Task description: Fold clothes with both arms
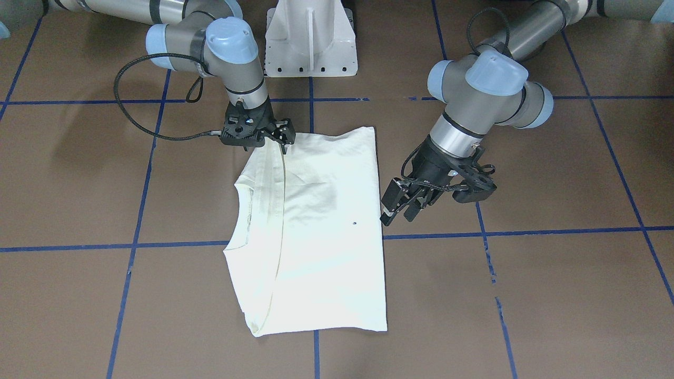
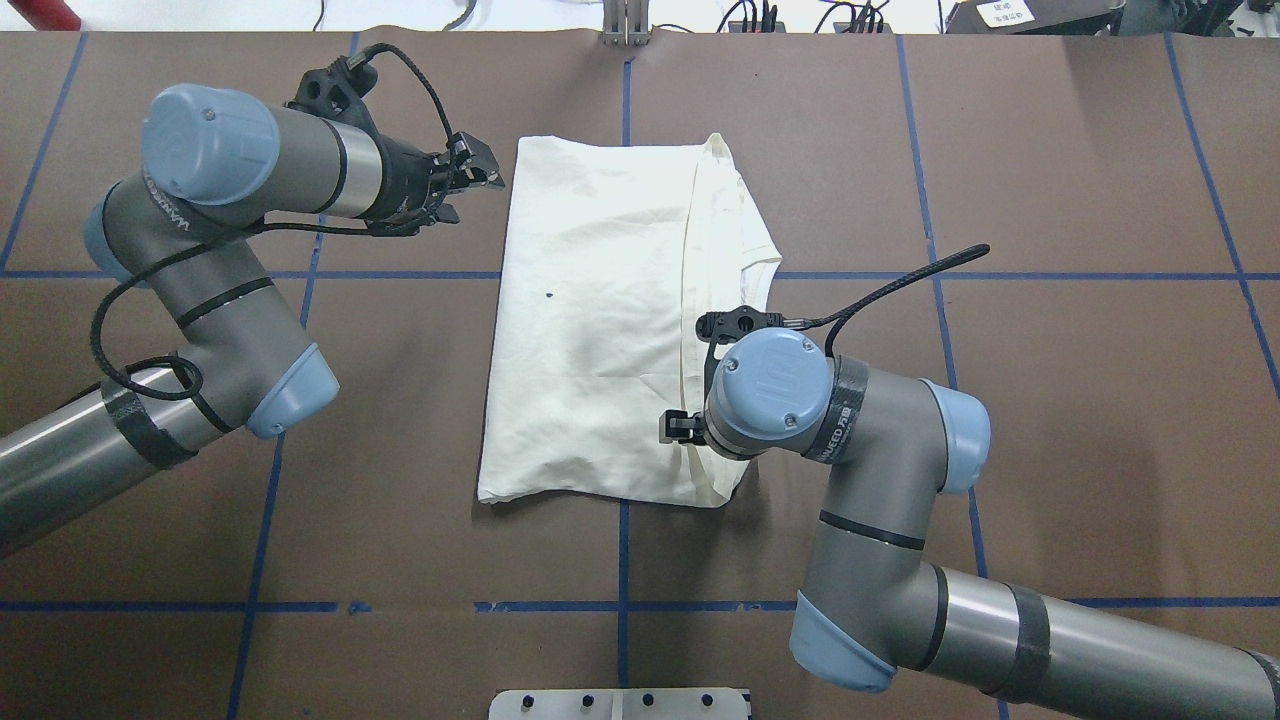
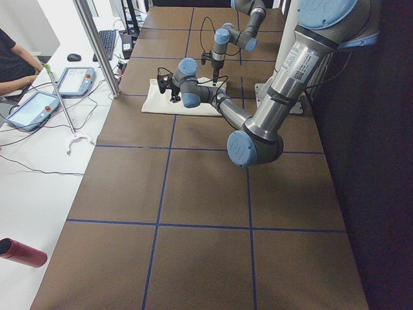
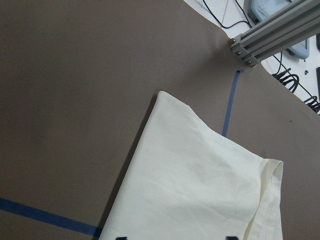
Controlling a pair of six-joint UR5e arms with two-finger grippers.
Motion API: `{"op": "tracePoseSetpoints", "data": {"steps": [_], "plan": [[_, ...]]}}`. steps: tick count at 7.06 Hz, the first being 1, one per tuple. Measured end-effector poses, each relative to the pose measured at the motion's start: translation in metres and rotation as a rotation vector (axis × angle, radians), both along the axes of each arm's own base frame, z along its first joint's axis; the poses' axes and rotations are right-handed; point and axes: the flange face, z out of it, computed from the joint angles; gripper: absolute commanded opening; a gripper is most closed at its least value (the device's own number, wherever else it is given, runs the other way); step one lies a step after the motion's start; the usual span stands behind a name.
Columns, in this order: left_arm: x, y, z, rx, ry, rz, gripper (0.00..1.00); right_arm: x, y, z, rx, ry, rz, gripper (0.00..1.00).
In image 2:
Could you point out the black computer tower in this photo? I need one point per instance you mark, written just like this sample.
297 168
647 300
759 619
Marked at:
1050 18

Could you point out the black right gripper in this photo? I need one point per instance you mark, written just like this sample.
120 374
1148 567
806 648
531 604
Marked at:
679 427

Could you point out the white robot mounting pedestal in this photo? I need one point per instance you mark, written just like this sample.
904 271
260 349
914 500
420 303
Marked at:
623 703

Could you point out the aluminium frame post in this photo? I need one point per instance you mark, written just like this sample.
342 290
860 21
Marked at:
626 23

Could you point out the red cylindrical bottle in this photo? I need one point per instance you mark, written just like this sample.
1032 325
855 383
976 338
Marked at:
48 15

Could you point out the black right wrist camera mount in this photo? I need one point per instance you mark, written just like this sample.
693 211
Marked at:
729 327

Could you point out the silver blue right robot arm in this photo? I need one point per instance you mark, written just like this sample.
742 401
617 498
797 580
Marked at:
870 604

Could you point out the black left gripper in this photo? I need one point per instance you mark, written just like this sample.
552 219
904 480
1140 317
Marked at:
404 180

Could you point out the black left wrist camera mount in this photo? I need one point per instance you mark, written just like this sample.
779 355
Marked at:
337 93

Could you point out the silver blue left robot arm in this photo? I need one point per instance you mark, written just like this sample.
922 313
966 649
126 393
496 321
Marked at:
195 340

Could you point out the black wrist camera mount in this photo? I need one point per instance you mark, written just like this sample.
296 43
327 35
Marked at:
337 93
729 327

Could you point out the cream white long-sleeve shirt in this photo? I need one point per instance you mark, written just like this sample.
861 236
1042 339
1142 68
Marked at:
612 254

